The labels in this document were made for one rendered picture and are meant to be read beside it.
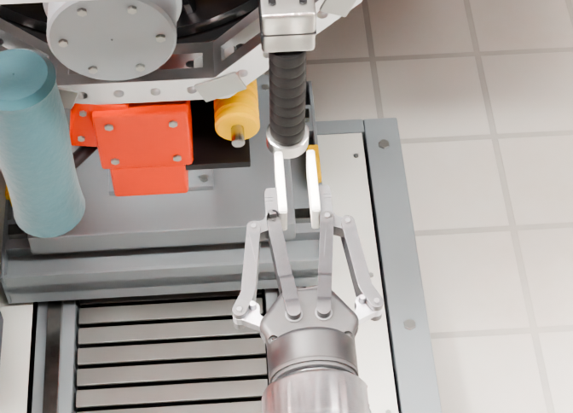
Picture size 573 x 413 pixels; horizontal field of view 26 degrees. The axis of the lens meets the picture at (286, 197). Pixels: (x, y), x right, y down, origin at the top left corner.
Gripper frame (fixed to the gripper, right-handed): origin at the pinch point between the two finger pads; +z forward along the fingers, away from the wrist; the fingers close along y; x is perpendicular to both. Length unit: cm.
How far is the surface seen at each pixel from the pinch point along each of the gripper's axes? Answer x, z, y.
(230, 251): -68, 38, -7
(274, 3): 12.2, 11.9, -1.3
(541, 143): -83, 67, 49
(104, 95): -23.1, 32.5, -21.1
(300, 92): 1.2, 10.6, 1.1
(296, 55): 6.5, 10.7, 0.7
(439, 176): -83, 61, 30
